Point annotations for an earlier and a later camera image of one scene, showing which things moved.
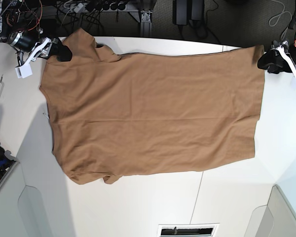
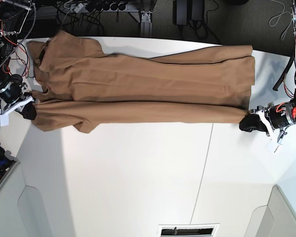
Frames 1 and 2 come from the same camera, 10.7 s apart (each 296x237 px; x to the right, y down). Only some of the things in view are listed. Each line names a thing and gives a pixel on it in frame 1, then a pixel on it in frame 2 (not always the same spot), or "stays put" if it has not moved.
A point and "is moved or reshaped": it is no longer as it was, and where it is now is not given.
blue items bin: x=2 y=165 stays put
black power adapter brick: x=180 y=12 stays put
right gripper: x=294 y=54 → x=275 y=116
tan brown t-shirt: x=112 y=115 is moved or reshaped
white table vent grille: x=198 y=230 stays put
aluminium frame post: x=145 y=26 stays put
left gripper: x=30 y=47 → x=11 y=91
